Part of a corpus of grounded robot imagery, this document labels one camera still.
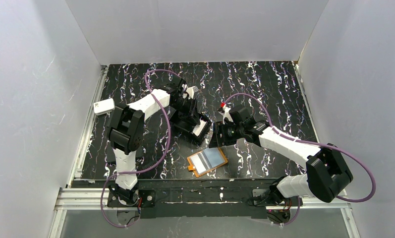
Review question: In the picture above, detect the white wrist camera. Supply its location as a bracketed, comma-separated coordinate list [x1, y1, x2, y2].
[218, 102, 233, 124]
[183, 86, 199, 99]

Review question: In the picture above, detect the orange leather card holder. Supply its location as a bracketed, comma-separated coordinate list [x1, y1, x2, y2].
[187, 148, 228, 178]

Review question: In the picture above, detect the black card box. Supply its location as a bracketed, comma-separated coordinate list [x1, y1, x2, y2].
[169, 110, 212, 144]

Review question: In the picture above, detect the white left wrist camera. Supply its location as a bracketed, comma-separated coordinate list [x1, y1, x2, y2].
[183, 86, 199, 99]

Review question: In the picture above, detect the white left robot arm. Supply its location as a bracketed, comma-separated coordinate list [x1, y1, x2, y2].
[108, 78, 208, 190]

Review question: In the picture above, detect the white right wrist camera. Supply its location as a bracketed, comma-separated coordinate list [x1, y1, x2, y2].
[218, 102, 233, 124]

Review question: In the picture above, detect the aluminium frame rail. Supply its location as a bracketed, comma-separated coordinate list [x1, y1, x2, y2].
[48, 65, 109, 238]

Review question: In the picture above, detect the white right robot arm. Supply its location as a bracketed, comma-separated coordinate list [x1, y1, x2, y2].
[209, 103, 353, 203]

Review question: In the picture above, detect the small white box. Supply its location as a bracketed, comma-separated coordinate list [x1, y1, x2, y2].
[93, 98, 115, 116]

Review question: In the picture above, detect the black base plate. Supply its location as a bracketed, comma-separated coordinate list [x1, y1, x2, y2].
[107, 178, 303, 223]

